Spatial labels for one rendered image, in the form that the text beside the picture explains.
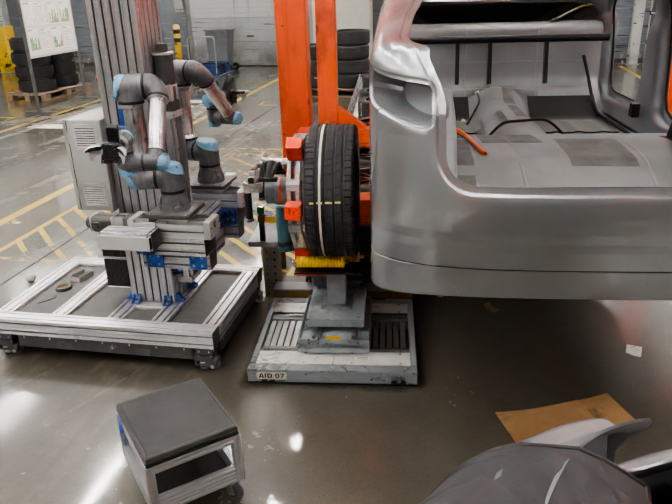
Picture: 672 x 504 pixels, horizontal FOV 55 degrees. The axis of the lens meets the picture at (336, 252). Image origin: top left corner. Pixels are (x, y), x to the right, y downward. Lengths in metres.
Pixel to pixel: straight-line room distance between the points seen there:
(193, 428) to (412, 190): 1.16
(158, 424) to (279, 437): 0.63
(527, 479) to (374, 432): 2.51
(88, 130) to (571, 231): 2.33
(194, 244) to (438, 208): 1.49
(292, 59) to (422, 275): 1.66
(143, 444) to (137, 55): 1.80
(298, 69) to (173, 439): 2.02
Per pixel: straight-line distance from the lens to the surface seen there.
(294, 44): 3.57
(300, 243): 3.28
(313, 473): 2.76
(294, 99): 3.60
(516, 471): 0.46
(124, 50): 3.37
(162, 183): 3.22
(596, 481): 0.51
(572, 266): 2.29
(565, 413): 3.18
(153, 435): 2.50
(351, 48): 11.54
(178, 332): 3.38
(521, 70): 5.66
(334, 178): 2.98
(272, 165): 3.12
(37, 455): 3.16
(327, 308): 3.47
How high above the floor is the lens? 1.81
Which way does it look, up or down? 22 degrees down
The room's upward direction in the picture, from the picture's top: 2 degrees counter-clockwise
